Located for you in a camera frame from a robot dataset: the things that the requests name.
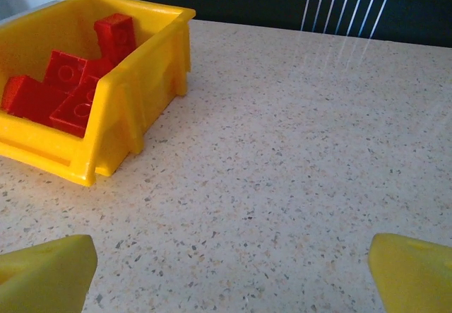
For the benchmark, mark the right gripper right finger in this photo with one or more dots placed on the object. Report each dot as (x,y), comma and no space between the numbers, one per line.
(416,277)

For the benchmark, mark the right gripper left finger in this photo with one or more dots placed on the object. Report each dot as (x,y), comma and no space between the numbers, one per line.
(42,277)

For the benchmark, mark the red lego brick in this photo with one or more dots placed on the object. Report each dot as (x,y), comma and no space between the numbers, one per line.
(114,37)
(76,111)
(24,97)
(65,69)
(97,67)

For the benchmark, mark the yellow plastic bin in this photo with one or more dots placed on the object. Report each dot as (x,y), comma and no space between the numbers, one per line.
(116,115)

